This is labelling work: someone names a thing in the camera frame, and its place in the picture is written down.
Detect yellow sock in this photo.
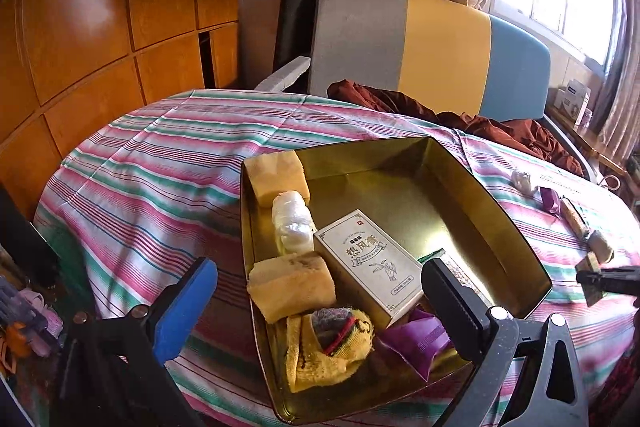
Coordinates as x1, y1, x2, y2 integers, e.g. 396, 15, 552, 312
284, 306, 376, 394

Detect grey yellow blue headboard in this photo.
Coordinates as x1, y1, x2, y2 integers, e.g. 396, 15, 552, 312
307, 0, 552, 120

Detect large clear plastic bundle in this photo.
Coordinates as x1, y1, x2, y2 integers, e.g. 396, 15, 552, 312
271, 190, 317, 255

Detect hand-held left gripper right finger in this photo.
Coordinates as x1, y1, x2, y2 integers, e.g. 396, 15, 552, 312
421, 257, 591, 427

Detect black object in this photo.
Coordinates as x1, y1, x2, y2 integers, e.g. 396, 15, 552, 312
0, 184, 58, 290

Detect cream green carton box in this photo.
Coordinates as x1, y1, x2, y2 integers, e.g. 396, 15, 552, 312
576, 257, 608, 308

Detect small clear plastic bundle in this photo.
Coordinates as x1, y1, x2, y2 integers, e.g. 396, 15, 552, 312
511, 168, 540, 198

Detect pink purple plastic items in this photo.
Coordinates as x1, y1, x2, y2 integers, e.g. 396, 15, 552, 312
0, 277, 66, 375

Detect wooden side table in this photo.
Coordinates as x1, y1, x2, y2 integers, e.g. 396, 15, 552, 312
545, 57, 631, 178

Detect white ointment box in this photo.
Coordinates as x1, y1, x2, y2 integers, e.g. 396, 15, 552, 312
313, 209, 426, 329

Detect striped bed sheet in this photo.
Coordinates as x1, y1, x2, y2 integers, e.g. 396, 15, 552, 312
32, 88, 640, 427

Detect maroon blanket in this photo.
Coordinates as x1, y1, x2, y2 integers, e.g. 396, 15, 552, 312
327, 78, 586, 180

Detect white blue carton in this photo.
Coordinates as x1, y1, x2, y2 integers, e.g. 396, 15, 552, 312
556, 78, 592, 128

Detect white foam piece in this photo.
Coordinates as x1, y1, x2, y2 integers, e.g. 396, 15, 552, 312
252, 55, 312, 94

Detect black rolled mat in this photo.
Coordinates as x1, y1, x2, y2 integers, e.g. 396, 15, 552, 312
271, 0, 323, 90

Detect wooden wardrobe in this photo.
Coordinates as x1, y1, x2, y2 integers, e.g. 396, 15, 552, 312
0, 0, 241, 228

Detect yellow sponge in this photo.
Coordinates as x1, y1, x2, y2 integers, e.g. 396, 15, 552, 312
248, 150, 311, 208
247, 253, 337, 324

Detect purple packet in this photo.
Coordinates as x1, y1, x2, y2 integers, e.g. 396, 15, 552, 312
382, 306, 453, 382
539, 186, 565, 216

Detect gold tin box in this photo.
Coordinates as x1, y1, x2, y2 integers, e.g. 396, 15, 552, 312
240, 136, 553, 425

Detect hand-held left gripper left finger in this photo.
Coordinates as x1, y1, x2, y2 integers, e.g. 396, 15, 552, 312
50, 257, 219, 427

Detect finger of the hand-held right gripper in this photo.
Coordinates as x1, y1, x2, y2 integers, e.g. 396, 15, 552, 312
575, 264, 640, 298

